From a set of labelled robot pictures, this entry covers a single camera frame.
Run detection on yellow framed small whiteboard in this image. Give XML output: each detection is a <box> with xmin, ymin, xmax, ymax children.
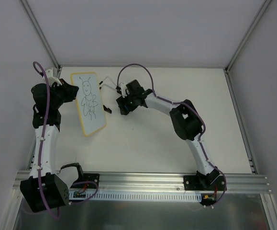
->
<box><xmin>70</xmin><ymin>72</ymin><xmax>107</xmax><ymax>136</ymax></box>

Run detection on right aluminium frame post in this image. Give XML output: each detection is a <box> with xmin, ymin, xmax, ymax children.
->
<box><xmin>224</xmin><ymin>0</ymin><xmax>272</xmax><ymax>73</ymax></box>

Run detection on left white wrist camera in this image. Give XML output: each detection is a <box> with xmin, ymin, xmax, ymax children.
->
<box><xmin>42</xmin><ymin>68</ymin><xmax>62</xmax><ymax>87</ymax></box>

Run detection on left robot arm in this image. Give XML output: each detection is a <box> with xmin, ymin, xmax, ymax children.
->
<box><xmin>20</xmin><ymin>80</ymin><xmax>85</xmax><ymax>213</ymax></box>

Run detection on aluminium mounting rail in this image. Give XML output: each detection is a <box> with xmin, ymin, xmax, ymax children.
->
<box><xmin>13</xmin><ymin>170</ymin><xmax>272</xmax><ymax>194</ymax></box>

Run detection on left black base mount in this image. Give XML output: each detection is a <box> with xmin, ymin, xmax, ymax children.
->
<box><xmin>83</xmin><ymin>172</ymin><xmax>100</xmax><ymax>189</ymax></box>

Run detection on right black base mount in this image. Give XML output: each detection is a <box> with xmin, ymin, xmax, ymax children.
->
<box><xmin>183</xmin><ymin>172</ymin><xmax>226</xmax><ymax>191</ymax></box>

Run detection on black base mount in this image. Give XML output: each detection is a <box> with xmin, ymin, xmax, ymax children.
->
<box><xmin>83</xmin><ymin>172</ymin><xmax>100</xmax><ymax>189</ymax></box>
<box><xmin>183</xmin><ymin>172</ymin><xmax>226</xmax><ymax>191</ymax></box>

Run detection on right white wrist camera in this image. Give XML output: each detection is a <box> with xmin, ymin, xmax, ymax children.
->
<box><xmin>116</xmin><ymin>82</ymin><xmax>127</xmax><ymax>98</ymax></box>

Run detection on wire whiteboard stand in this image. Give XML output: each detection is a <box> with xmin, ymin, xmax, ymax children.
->
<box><xmin>99</xmin><ymin>76</ymin><xmax>118</xmax><ymax>114</ymax></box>

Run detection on white slotted cable duct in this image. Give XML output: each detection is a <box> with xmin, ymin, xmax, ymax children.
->
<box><xmin>69</xmin><ymin>191</ymin><xmax>202</xmax><ymax>203</ymax></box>

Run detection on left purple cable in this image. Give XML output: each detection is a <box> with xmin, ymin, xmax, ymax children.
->
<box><xmin>33</xmin><ymin>61</ymin><xmax>60</xmax><ymax>220</ymax></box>

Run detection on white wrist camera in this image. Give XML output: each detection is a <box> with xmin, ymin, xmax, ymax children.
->
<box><xmin>42</xmin><ymin>68</ymin><xmax>62</xmax><ymax>87</ymax></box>
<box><xmin>116</xmin><ymin>82</ymin><xmax>127</xmax><ymax>98</ymax></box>

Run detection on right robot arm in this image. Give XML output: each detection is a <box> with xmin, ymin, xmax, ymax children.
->
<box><xmin>116</xmin><ymin>80</ymin><xmax>226</xmax><ymax>191</ymax></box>

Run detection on left aluminium frame post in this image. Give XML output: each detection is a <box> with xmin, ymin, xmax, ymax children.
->
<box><xmin>19</xmin><ymin>0</ymin><xmax>61</xmax><ymax>70</ymax></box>

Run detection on aluminium frame post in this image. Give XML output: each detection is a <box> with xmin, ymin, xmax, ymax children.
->
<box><xmin>224</xmin><ymin>0</ymin><xmax>272</xmax><ymax>73</ymax></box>
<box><xmin>19</xmin><ymin>0</ymin><xmax>61</xmax><ymax>70</ymax></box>

